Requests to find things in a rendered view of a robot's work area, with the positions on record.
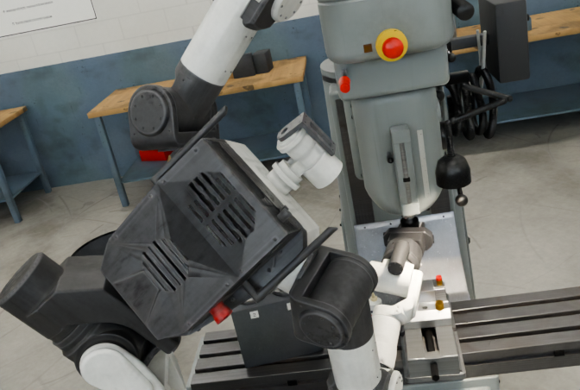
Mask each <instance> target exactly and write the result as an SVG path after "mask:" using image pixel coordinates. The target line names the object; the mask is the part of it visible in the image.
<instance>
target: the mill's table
mask: <svg viewBox="0 0 580 390"><path fill-rule="evenodd" d="M451 309H452V313H453V317H454V321H455V325H456V329H457V335H458V340H459V343H460V348H461V351H462V356H463V362H464V366H465V370H466V378H470V377H477V376H485V375H493V374H509V373H517V372H526V371H533V370H541V369H549V368H565V367H573V366H580V286H575V287H568V288H561V289H554V290H547V291H540V292H527V293H520V294H513V295H506V296H498V297H491V298H484V299H471V300H464V301H457V302H451ZM331 370H332V367H331V360H330V357H329V353H328V349H325V348H324V349H323V350H321V351H318V352H314V353H310V354H306V355H300V356H296V357H293V358H288V359H285V360H281V361H277V362H271V363H267V364H263V365H260V366H256V367H253V368H245V365H244V362H243V356H242V353H241V350H240V346H239V342H238V340H237V336H236V331H235V329H233V330H220V331H213V332H206V333H205V336H204V337H201V339H200V342H199V347H198V350H197V353H196V356H195V359H194V362H193V365H192V370H191V373H190V375H189V379H188V382H187V384H186V390H328V386H327V383H326V382H327V380H328V377H329V374H330V372H331ZM394 370H396V371H399V372H400V374H401V375H402V380H403V385H405V384H413V383H406V382H405V377H404V368H403V359H402V349H401V340H400V334H399V338H398V342H397V354H396V359H395V364H394Z"/></svg>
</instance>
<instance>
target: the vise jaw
mask: <svg viewBox="0 0 580 390"><path fill-rule="evenodd" d="M443 301H444V309H443V310H442V311H438V310H436V307H435V301H431V302H422V303H418V307H417V311H416V315H415V318H413V319H412V320H411V321H409V322H407V323H406V324H403V328H404V330H411V329H420V328H430V327H439V326H449V325H452V320H451V309H450V306H449V301H448V300H443Z"/></svg>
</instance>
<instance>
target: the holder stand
mask: <svg viewBox="0 0 580 390"><path fill-rule="evenodd" d="M232 311H233V312H232V313H231V317H232V321H233V324H234V327H235V331H236V336H237V340H238V342H239V346H240V350H241V353H242V356H243V362H244V365H245V368H253V367H256V366H260V365H263V364H267V363H271V362H277V361H281V360H285V359H288V358H293V357H296V356H300V355H306V354H310V353H314V352H318V351H321V350H323V349H324V348H322V347H319V346H316V345H313V344H310V343H306V342H303V341H300V340H299V339H298V338H297V337H296V336H295V335H294V333H293V320H292V312H291V305H290V298H289V294H288V293H286V292H284V291H282V290H281V289H279V288H276V289H275V291H274V292H272V293H270V294H268V295H266V296H265V297H264V298H263V299H262V300H261V301H260V302H259V303H258V304H257V303H256V302H255V301H254V300H253V299H252V298H251V299H248V300H247V301H245V303H244V304H240V305H239V306H237V307H236V308H234V309H232Z"/></svg>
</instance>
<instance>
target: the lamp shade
mask: <svg viewBox="0 0 580 390"><path fill-rule="evenodd" d="M435 176H436V184H437V186H438V187H440V188H443V189H459V188H463V187H466V186H468V185H469V184H470V183H471V173H470V166H469V164H468V162H467V160H466V158H465V157H463V156H462V155H460V154H454V155H452V156H449V155H448V154H446V155H444V156H443V157H441V158H440V159H439V160H438V162H437V165H436V170H435Z"/></svg>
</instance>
